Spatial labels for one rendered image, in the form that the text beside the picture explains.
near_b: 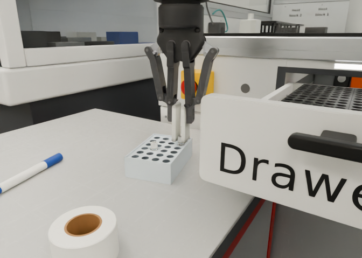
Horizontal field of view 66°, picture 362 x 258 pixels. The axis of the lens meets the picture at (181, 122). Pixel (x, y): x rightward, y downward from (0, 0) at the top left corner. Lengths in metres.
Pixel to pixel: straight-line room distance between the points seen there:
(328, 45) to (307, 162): 0.35
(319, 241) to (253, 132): 0.49
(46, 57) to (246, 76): 0.60
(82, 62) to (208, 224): 0.78
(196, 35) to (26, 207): 0.36
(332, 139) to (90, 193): 0.35
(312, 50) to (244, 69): 0.15
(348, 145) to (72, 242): 0.27
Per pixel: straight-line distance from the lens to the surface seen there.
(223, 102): 0.31
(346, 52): 0.62
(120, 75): 1.15
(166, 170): 0.46
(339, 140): 0.26
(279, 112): 0.30
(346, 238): 0.75
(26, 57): 0.92
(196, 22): 0.47
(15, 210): 0.47
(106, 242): 0.32
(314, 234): 0.76
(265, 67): 0.65
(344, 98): 0.50
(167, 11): 0.46
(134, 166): 0.48
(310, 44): 0.62
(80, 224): 0.36
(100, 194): 0.46
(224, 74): 0.68
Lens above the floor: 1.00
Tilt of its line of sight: 18 degrees down
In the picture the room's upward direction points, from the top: straight up
